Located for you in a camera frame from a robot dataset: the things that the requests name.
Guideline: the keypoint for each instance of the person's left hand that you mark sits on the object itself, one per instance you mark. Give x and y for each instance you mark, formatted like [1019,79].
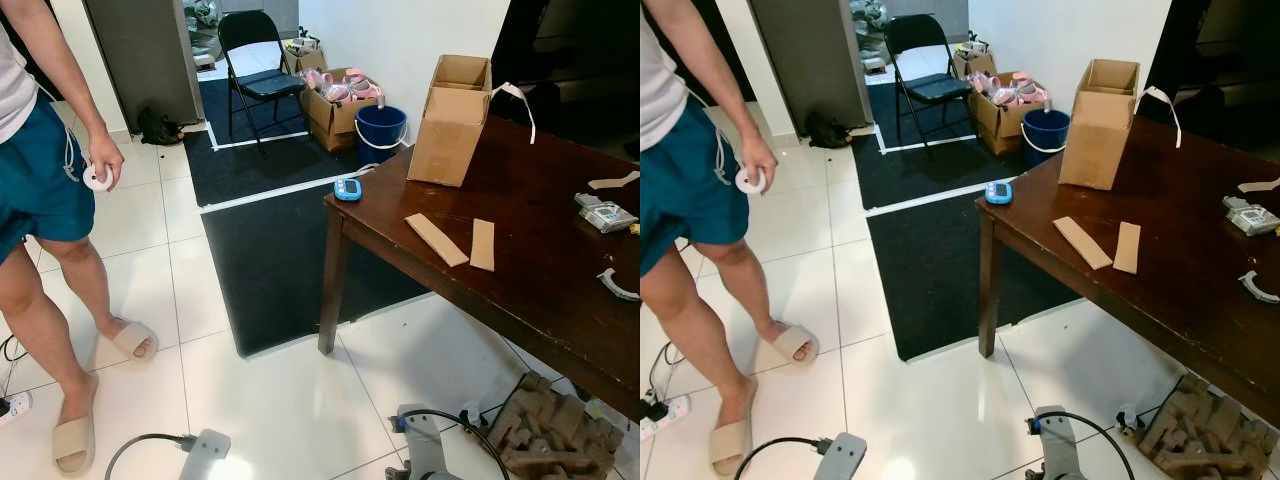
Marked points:
[108,152]
[760,153]

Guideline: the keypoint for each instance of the white round controller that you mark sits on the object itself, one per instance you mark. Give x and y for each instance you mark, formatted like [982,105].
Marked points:
[751,190]
[97,187]

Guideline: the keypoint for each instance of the person's left forearm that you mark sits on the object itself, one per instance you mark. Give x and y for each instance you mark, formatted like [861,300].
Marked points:
[70,80]
[715,75]

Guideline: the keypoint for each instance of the black bag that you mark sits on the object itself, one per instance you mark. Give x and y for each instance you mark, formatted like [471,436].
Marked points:
[827,132]
[158,128]

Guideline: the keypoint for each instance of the person in white shirt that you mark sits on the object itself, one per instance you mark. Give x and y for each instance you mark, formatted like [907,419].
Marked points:
[680,190]
[30,180]

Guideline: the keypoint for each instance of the dark grey door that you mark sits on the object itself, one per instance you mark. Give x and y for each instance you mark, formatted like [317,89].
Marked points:
[810,60]
[145,60]

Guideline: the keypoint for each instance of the torn cardboard piece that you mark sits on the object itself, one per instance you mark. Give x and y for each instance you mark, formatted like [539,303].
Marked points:
[1260,185]
[612,182]

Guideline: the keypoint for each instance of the black mat with white tape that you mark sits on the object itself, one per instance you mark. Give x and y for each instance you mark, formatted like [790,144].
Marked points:
[260,175]
[920,180]

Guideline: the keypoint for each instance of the grey electronic device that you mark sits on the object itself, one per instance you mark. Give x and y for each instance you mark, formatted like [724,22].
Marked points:
[1253,218]
[607,215]

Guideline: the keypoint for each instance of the black folding chair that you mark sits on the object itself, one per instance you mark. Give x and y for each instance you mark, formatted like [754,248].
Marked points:
[935,88]
[270,85]

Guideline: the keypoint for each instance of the beige left slipper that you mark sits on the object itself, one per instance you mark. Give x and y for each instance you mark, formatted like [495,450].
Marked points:
[795,340]
[128,335]

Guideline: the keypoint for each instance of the beige slipper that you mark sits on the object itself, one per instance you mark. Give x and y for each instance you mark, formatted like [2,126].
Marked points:
[730,450]
[795,340]
[128,335]
[72,450]

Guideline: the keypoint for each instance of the black floor mat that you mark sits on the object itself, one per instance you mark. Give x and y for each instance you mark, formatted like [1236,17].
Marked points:
[930,280]
[270,270]

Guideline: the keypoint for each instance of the white curved plastic piece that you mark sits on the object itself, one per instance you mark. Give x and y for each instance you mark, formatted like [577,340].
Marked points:
[610,288]
[1250,290]

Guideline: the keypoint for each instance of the black cabinet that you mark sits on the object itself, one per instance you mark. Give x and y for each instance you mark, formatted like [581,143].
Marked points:
[570,50]
[1220,60]

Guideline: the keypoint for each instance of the small cardboard box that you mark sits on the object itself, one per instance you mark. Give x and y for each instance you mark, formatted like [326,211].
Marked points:
[975,63]
[310,60]

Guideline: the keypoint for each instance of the cardboard box of pink items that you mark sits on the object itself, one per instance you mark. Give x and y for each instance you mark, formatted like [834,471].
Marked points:
[995,130]
[335,125]

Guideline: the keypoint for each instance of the blue digital timer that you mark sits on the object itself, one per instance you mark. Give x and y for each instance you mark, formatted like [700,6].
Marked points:
[347,190]
[998,193]

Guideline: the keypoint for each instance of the dark brown wooden table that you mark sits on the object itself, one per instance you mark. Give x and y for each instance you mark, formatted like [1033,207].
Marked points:
[540,270]
[1190,280]

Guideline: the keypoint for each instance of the white power strip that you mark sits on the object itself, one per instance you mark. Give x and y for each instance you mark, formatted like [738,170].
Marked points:
[672,410]
[15,408]

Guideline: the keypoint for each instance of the blue bucket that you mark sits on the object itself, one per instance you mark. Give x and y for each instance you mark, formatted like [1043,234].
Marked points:
[1043,138]
[380,135]

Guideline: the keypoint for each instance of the short cardboard strip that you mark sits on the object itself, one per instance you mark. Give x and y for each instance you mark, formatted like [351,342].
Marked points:
[483,245]
[1127,248]

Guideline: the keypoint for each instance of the beige right slipper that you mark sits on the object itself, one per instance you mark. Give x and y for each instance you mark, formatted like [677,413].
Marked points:
[72,450]
[730,450]

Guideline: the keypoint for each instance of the tall open cardboard box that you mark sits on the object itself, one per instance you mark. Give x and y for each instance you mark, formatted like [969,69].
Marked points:
[445,140]
[1095,145]

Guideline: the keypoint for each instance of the long cardboard strip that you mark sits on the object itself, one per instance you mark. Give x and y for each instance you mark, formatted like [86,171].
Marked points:
[437,240]
[1082,243]

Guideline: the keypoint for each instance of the brown moulded pulp packaging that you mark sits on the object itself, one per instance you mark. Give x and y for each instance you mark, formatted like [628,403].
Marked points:
[1205,430]
[550,430]

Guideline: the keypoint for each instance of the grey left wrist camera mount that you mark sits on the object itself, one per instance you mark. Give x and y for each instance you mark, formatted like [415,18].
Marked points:
[843,460]
[207,458]

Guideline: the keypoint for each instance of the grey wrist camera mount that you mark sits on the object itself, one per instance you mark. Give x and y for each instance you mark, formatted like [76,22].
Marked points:
[843,460]
[425,445]
[207,458]
[1055,450]

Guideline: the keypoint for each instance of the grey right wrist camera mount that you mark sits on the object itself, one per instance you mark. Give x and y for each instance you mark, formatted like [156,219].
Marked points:
[1055,450]
[425,445]

